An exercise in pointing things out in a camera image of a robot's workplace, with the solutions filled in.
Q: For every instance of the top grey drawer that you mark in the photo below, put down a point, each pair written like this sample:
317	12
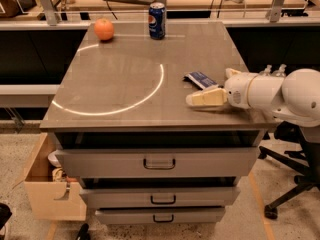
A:
157	163

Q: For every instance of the orange fruit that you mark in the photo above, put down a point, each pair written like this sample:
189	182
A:
104	29

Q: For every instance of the right clear plastic bottle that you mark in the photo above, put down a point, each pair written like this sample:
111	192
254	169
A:
280	72

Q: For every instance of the blue pepsi can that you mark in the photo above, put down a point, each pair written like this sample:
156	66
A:
156	18

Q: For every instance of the bottom grey drawer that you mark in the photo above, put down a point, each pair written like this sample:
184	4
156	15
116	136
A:
160	215

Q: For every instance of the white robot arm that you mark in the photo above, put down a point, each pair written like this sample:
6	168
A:
294	98

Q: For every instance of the cardboard box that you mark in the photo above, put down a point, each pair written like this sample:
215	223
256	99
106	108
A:
49	200

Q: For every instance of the clear plastic bottle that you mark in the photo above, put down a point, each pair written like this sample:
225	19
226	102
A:
280	72
266	71

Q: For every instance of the middle grey drawer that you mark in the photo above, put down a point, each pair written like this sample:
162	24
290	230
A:
159	197

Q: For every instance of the grey drawer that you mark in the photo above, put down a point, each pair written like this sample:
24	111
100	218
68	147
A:
160	215
157	163
159	197

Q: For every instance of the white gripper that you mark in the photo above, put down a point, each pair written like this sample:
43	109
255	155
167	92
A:
237	89

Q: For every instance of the blue rxbar blueberry bar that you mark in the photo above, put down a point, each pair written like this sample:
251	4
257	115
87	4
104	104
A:
201	80

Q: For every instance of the left clear plastic bottle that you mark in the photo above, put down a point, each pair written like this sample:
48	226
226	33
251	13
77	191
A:
266	71

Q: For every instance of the grey drawer cabinet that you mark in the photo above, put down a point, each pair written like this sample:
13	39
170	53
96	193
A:
130	93

